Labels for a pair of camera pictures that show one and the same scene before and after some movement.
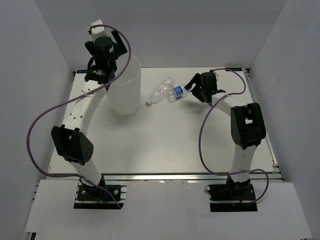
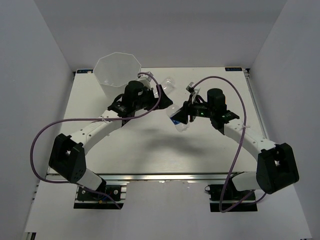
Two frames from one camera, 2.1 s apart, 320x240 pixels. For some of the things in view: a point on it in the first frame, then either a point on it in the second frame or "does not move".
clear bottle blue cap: x=179 y=92 → x=180 y=126
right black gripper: x=195 y=79 → x=181 y=116
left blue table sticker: x=82 y=71 does not move
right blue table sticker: x=234 y=69 does not move
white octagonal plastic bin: x=124 y=95 does not move
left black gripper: x=119 y=49 → x=165 y=102
